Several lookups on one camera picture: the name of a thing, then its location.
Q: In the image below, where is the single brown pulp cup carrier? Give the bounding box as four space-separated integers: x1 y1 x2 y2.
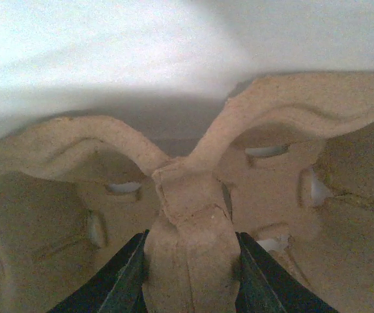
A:
0 72 374 312

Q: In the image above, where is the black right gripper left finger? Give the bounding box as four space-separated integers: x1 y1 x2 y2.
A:
50 230 149 313

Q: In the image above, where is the light blue paper bag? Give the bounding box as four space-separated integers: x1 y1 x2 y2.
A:
0 0 374 157

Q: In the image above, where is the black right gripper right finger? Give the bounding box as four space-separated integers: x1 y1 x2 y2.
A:
235 232 337 313

